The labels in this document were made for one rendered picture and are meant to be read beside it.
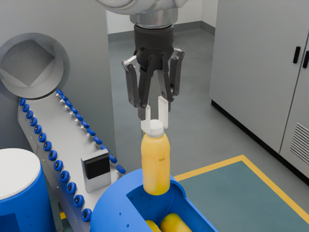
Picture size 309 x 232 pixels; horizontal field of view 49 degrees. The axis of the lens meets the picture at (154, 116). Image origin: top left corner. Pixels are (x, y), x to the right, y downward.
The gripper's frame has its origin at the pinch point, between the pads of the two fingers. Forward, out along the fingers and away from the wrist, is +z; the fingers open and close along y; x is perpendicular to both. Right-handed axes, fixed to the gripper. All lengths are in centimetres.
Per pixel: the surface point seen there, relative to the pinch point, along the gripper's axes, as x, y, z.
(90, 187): -40, 4, 51
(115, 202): -4.9, 8.8, 25.7
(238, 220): -56, -101, 145
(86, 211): -27, 10, 48
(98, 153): -41, -1, 38
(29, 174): -49, 23, 42
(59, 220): -110, 7, 134
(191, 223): 0.1, -12.6, 40.9
